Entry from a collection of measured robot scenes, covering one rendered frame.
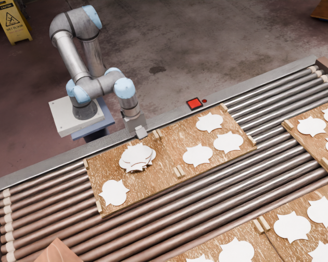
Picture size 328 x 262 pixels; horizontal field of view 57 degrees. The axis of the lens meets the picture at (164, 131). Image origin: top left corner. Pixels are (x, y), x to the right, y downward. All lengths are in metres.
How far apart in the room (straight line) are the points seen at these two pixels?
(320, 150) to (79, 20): 1.28
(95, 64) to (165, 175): 0.69
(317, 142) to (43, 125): 2.62
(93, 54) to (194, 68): 2.05
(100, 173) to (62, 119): 0.51
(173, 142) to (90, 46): 0.64
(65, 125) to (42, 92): 1.95
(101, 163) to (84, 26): 0.67
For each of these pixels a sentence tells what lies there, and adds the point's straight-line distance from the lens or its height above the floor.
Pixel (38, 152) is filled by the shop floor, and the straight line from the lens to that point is 3.17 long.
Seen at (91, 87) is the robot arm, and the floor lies 1.42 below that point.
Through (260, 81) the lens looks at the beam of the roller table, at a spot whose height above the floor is 0.92.
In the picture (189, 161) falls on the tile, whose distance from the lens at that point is 1.49.
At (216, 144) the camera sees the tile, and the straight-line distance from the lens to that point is 1.55.
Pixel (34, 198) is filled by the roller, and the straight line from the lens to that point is 1.66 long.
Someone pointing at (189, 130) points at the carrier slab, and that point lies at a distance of 1.63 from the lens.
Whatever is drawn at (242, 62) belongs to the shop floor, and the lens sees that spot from 3.60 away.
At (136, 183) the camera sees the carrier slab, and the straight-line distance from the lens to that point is 1.48.
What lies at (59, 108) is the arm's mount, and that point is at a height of 0.93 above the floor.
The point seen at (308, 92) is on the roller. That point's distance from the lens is 1.92.
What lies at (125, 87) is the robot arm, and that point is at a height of 1.44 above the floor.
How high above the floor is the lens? 2.17
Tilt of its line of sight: 49 degrees down
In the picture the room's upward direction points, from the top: 11 degrees counter-clockwise
